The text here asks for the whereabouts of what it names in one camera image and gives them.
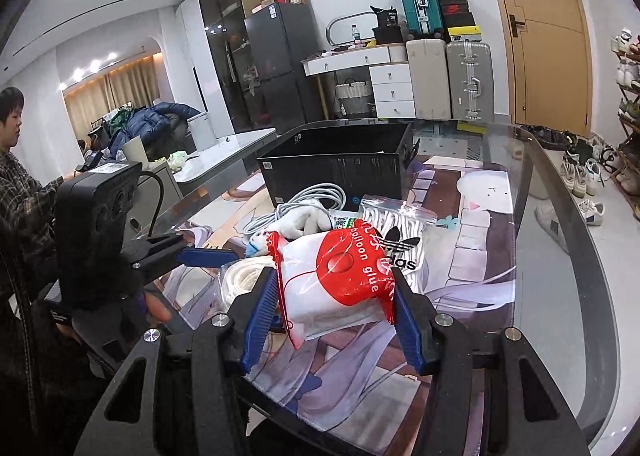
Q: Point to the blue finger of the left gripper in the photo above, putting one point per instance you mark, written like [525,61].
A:
[204,257]

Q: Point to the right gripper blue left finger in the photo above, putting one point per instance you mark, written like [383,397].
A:
[261,307]

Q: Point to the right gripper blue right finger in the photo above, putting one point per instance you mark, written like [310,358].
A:
[411,323]

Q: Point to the red white balloon glue bag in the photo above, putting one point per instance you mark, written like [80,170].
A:
[331,281]

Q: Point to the adidas bag of white laces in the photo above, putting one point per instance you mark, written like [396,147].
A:
[403,229]

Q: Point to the white plush toy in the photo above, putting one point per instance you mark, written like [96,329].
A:
[302,219]

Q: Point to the person's left hand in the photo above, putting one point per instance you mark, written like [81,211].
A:
[150,310]

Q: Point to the anime print table mat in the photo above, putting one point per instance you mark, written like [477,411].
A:
[333,358]

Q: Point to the grey side table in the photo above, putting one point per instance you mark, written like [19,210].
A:
[227,148]

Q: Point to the green white packet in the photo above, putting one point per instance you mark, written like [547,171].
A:
[341,220]

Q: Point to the blue down jacket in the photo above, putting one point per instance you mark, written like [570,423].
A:
[155,125]

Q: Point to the seated person in plaid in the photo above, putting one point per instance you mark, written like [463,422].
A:
[27,207]

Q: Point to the black storage box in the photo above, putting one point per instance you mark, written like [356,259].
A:
[363,158]

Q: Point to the white sneaker under table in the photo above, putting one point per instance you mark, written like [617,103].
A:
[591,211]

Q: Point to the beige curtains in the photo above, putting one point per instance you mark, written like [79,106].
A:
[134,83]

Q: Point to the wicker basket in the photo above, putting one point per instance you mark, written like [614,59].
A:
[354,99]

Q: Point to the black refrigerator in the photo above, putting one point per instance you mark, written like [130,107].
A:
[282,36]

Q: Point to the tall dark cabinet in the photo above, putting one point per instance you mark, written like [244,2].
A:
[234,62]

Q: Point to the white drawer desk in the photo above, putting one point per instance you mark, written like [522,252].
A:
[389,75]

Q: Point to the silver suitcase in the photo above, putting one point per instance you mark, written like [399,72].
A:
[471,82]

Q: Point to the beige suitcase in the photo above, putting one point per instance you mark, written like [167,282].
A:
[429,77]

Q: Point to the water bottle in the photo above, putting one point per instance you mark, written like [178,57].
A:
[356,37]

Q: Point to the black cat bag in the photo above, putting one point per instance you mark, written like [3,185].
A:
[388,30]

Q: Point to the teal suitcase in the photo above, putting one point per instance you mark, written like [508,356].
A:
[424,18]

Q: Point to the stack of shoe boxes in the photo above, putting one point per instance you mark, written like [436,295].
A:
[459,22]

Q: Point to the wooden door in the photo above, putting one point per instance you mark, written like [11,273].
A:
[548,78]

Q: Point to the wooden shoe rack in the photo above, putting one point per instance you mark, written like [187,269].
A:
[625,47]

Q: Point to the bag of white rope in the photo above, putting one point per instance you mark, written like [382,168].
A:
[239,277]

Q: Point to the black tracking camera left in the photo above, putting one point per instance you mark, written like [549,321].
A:
[90,217]

